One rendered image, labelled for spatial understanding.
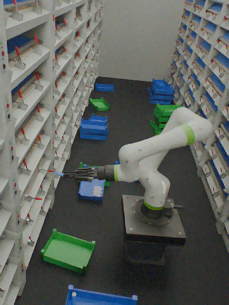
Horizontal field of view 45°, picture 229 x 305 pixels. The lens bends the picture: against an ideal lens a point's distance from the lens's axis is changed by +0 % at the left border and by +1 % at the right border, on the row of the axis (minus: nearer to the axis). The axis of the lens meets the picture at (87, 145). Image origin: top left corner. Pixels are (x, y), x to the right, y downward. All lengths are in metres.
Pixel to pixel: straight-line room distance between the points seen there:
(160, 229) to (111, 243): 0.46
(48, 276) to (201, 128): 1.24
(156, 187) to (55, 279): 0.82
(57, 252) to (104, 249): 0.31
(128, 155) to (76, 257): 0.84
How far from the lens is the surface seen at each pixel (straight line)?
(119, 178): 1.51
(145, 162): 1.75
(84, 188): 2.37
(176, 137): 1.51
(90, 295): 1.41
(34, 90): 1.51
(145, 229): 1.69
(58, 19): 2.32
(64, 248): 1.98
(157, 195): 1.66
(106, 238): 2.06
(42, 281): 1.85
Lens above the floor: 1.56
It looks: 31 degrees down
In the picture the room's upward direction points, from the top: 4 degrees clockwise
